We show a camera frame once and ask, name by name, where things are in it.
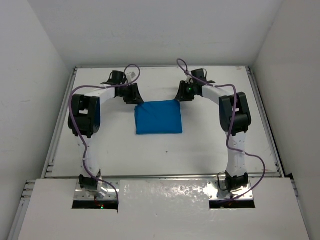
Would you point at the white front cover panel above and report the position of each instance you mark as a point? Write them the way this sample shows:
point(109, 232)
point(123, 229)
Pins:
point(142, 215)

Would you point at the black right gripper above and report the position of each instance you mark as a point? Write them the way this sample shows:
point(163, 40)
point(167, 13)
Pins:
point(182, 95)

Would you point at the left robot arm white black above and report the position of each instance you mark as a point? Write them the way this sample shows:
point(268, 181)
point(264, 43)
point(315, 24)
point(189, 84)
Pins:
point(84, 105)

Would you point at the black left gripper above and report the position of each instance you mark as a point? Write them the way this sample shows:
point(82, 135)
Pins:
point(133, 95)

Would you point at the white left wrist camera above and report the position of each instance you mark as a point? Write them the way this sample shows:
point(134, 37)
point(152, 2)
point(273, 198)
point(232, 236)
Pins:
point(131, 75)

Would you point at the blue t shirt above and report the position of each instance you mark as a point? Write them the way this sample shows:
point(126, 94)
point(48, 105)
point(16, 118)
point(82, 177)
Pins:
point(158, 117)

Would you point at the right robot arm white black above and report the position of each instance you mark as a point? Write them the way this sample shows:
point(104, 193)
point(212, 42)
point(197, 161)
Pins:
point(234, 117)

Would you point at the silver metal base rail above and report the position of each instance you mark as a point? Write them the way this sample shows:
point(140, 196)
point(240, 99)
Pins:
point(214, 188)

